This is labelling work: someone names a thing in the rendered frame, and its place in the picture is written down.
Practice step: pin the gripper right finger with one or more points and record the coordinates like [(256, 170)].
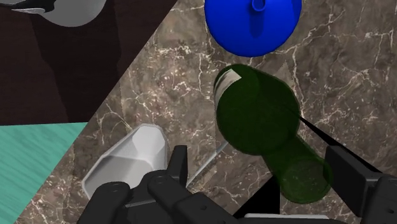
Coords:
[(347, 176)]

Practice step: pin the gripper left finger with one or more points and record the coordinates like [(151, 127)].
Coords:
[(178, 164)]

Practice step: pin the white faceted cup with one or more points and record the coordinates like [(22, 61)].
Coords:
[(136, 155)]

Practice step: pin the dark green glass bottle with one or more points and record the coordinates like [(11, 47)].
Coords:
[(257, 114)]

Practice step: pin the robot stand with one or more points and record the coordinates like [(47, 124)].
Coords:
[(34, 77)]

